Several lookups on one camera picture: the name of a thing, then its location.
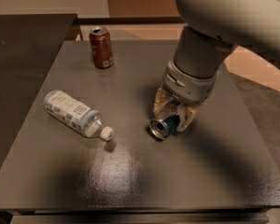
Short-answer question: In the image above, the dark side table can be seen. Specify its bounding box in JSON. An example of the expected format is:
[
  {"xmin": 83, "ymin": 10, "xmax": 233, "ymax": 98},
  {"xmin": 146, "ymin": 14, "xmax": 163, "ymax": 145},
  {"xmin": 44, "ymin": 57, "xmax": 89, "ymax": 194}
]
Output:
[{"xmin": 0, "ymin": 14, "xmax": 81, "ymax": 168}]

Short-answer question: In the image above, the blue silver redbull can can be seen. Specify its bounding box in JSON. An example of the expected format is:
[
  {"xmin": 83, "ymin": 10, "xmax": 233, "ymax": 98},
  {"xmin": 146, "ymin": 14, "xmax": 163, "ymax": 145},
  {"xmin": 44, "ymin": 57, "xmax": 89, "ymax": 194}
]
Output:
[{"xmin": 149, "ymin": 107, "xmax": 180, "ymax": 140}]

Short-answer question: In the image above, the red soda can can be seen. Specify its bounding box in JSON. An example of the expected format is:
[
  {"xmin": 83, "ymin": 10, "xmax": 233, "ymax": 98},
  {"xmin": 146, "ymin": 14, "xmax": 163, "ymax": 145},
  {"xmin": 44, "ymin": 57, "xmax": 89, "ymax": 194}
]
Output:
[{"xmin": 89, "ymin": 26, "xmax": 113, "ymax": 69}]

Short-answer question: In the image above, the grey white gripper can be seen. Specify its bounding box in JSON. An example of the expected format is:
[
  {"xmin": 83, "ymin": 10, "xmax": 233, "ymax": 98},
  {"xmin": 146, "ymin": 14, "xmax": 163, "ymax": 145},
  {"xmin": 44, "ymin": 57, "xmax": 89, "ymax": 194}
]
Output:
[{"xmin": 153, "ymin": 61, "xmax": 217, "ymax": 133}]

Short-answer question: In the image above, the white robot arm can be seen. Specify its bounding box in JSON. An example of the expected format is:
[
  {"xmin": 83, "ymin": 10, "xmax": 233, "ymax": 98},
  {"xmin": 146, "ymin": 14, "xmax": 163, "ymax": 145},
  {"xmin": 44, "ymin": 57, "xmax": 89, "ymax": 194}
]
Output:
[{"xmin": 149, "ymin": 0, "xmax": 280, "ymax": 139}]

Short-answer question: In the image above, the clear plastic water bottle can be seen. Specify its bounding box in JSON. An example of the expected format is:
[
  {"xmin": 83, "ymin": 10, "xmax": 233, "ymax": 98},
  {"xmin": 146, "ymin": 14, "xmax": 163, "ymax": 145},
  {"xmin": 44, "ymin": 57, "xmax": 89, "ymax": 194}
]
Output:
[{"xmin": 43, "ymin": 90, "xmax": 114, "ymax": 142}]

